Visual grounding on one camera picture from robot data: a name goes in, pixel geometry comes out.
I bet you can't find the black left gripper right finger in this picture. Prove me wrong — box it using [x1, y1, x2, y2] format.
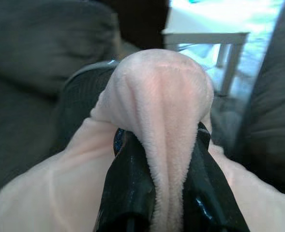
[180, 122, 251, 232]

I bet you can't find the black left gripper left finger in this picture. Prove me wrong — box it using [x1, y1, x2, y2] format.
[95, 127, 157, 232]

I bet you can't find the pink cat face pillow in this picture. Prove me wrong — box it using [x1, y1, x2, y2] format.
[0, 49, 285, 232]

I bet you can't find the grey-brown fabric sofa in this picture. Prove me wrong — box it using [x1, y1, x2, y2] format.
[236, 0, 285, 187]

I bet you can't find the grey and black table fan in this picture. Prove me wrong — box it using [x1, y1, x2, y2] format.
[47, 60, 121, 170]

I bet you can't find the white side table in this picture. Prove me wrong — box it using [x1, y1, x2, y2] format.
[161, 0, 285, 98]

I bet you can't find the dark brown door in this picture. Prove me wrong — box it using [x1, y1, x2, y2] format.
[109, 0, 174, 50]

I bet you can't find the grey-brown fabric armchair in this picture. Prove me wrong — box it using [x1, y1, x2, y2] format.
[0, 0, 120, 196]

